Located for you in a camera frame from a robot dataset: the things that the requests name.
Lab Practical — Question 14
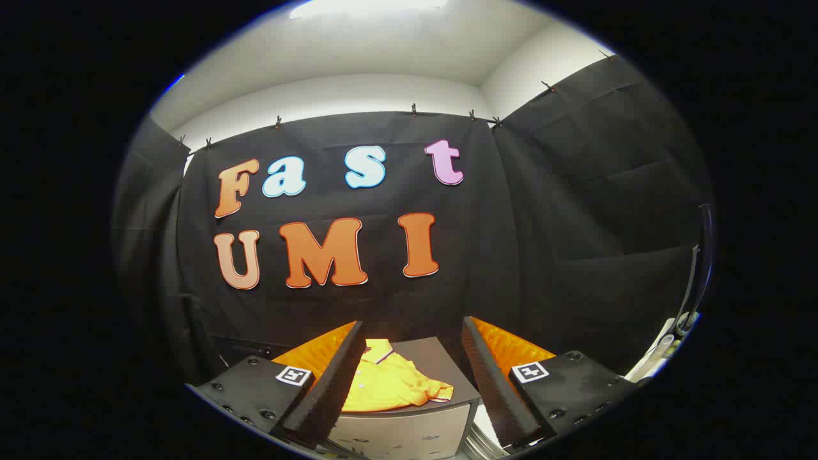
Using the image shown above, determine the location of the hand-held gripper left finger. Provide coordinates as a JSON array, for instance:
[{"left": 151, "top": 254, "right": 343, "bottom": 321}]
[{"left": 185, "top": 319, "right": 369, "bottom": 449}]

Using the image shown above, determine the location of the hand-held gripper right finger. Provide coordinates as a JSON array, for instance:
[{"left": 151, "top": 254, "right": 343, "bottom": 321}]
[{"left": 461, "top": 316, "right": 640, "bottom": 451}]

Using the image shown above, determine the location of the yellow polo shirt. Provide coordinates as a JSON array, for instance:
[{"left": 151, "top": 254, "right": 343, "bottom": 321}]
[{"left": 342, "top": 339, "right": 455, "bottom": 413}]

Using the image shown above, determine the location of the dark gray cabinet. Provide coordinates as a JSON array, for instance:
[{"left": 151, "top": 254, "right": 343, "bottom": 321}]
[{"left": 328, "top": 336, "right": 481, "bottom": 459}]

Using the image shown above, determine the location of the silver ribbed object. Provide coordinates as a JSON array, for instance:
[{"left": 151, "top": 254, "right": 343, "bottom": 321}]
[{"left": 465, "top": 406, "right": 512, "bottom": 458}]

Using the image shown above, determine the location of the white plastic object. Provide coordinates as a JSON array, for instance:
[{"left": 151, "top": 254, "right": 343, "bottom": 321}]
[{"left": 625, "top": 318, "right": 683, "bottom": 384}]

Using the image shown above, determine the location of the row of black cloth clips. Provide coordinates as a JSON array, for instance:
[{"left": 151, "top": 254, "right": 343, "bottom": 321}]
[{"left": 177, "top": 50, "right": 618, "bottom": 151}]

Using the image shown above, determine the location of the black looped cable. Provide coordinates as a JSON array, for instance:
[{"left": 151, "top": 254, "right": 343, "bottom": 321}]
[{"left": 676, "top": 203, "right": 714, "bottom": 337}]

